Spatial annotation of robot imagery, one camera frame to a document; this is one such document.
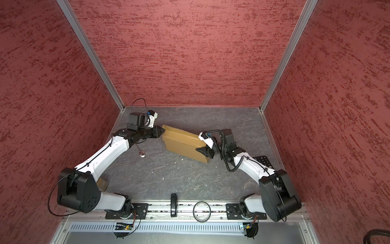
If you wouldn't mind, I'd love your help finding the black cable ring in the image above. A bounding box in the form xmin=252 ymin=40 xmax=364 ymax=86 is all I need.
xmin=192 ymin=201 xmax=212 ymax=223

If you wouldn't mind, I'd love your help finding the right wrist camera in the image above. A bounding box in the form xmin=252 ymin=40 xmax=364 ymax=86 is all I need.
xmin=198 ymin=129 xmax=235 ymax=148

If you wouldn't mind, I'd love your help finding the black cable bottom corner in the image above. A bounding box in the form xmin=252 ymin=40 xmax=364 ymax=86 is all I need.
xmin=363 ymin=228 xmax=390 ymax=244

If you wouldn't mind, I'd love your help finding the glass spice jar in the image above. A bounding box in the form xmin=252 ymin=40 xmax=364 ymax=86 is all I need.
xmin=96 ymin=178 xmax=109 ymax=192

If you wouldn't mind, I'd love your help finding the white perforated cable duct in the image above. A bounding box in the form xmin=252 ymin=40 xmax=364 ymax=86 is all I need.
xmin=69 ymin=222 xmax=243 ymax=235

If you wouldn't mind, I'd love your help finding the brown cardboard box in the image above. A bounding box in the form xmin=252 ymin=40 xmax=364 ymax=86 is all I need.
xmin=162 ymin=125 xmax=209 ymax=163

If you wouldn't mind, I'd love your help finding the left aluminium corner post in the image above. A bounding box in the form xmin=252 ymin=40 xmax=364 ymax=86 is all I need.
xmin=56 ymin=0 xmax=126 ymax=111

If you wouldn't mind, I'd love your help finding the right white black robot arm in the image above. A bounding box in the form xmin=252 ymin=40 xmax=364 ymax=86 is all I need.
xmin=197 ymin=135 xmax=302 ymax=222

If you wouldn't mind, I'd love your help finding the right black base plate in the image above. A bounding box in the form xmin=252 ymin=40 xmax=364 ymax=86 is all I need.
xmin=225 ymin=203 xmax=267 ymax=221

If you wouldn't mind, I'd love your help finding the black calculator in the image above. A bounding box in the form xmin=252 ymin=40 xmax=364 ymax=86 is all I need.
xmin=255 ymin=156 xmax=274 ymax=169

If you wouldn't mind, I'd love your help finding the left circuit board connector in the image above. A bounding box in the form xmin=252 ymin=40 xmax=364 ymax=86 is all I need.
xmin=113 ymin=223 xmax=134 ymax=239

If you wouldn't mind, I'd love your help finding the right circuit board connector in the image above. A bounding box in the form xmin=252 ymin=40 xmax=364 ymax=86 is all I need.
xmin=243 ymin=223 xmax=259 ymax=239

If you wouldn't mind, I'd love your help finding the aluminium frame rail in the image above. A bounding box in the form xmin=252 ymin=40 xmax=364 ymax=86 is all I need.
xmin=61 ymin=200 xmax=312 ymax=223

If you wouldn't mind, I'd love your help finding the black handle bar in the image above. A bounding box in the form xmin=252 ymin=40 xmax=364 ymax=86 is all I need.
xmin=170 ymin=193 xmax=178 ymax=218

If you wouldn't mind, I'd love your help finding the circuit board connector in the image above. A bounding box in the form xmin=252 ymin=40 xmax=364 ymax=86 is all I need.
xmin=243 ymin=223 xmax=259 ymax=239
xmin=113 ymin=223 xmax=134 ymax=239

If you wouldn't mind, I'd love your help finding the aluminium corner post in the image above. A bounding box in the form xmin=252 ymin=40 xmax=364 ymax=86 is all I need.
xmin=56 ymin=0 xmax=126 ymax=111
xmin=260 ymin=0 xmax=318 ymax=113

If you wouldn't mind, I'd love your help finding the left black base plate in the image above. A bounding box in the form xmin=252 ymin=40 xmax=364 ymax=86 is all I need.
xmin=105 ymin=203 xmax=149 ymax=221

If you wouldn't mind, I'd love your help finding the small metal spoon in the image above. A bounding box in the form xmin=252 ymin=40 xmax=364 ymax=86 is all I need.
xmin=136 ymin=144 xmax=146 ymax=158

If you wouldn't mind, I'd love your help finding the right aluminium corner post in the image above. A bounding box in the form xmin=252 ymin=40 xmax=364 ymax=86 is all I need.
xmin=260 ymin=0 xmax=318 ymax=113

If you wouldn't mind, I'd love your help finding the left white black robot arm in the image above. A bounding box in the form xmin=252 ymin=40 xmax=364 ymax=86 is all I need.
xmin=54 ymin=126 xmax=165 ymax=219

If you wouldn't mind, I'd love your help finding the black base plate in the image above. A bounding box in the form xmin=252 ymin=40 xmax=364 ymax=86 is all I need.
xmin=225 ymin=203 xmax=267 ymax=221
xmin=105 ymin=203 xmax=149 ymax=221

